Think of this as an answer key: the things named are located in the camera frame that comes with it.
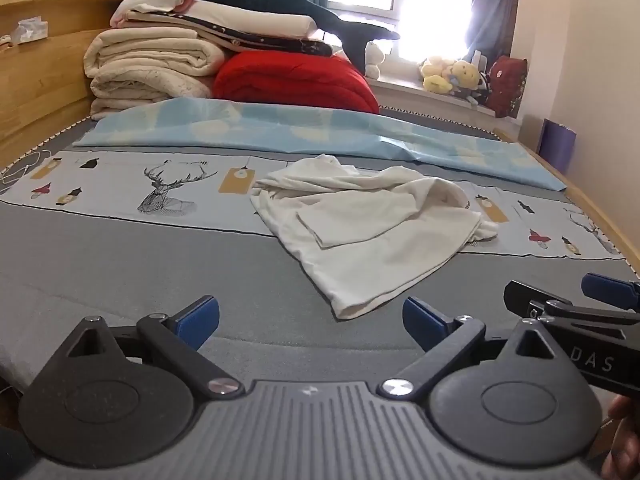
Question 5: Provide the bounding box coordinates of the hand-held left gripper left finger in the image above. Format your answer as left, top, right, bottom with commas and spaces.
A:
62, 295, 247, 402

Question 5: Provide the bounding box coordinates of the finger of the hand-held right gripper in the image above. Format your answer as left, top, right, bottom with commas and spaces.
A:
581, 272, 640, 311
503, 280, 640, 332

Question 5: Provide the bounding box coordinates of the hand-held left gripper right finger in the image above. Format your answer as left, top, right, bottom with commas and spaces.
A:
376, 296, 568, 402

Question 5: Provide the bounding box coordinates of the white shirt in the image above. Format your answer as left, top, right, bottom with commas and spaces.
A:
249, 154, 501, 321

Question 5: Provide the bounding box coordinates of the person's right hand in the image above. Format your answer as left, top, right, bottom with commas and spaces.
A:
600, 394, 640, 480

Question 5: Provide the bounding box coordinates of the deer printed sheet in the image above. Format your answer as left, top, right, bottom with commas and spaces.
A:
0, 149, 628, 261

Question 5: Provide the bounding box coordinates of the purple box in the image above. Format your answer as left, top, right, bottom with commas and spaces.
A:
537, 117, 578, 172

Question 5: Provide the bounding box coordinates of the dark red cushion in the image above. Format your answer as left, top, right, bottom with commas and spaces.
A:
485, 56, 528, 118

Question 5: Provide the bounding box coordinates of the light blue patterned sheet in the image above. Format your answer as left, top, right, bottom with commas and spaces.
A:
72, 97, 568, 193

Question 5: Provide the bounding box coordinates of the white window sill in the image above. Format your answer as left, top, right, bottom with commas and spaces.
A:
372, 76, 523, 126

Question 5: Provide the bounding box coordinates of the yellow-headed plush doll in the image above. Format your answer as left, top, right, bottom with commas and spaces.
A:
447, 60, 488, 106

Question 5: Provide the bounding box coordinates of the yellow plush toy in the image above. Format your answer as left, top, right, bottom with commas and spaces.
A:
419, 56, 453, 95

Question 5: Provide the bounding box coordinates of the red folded quilt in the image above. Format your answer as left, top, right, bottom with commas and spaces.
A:
212, 50, 381, 115

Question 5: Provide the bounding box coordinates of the cream folded blanket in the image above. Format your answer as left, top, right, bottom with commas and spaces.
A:
82, 27, 228, 121

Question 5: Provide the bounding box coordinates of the small white plush toy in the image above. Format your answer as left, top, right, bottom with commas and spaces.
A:
364, 40, 386, 80

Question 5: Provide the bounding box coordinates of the white folded quilt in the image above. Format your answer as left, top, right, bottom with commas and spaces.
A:
172, 0, 318, 41

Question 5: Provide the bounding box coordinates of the dark teal shark plush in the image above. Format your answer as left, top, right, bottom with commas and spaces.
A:
197, 0, 401, 73

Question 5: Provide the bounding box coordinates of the tissue pack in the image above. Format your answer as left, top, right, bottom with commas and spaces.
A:
11, 16, 48, 46

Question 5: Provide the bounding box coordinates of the wooden bed frame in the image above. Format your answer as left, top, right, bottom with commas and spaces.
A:
0, 0, 640, 281

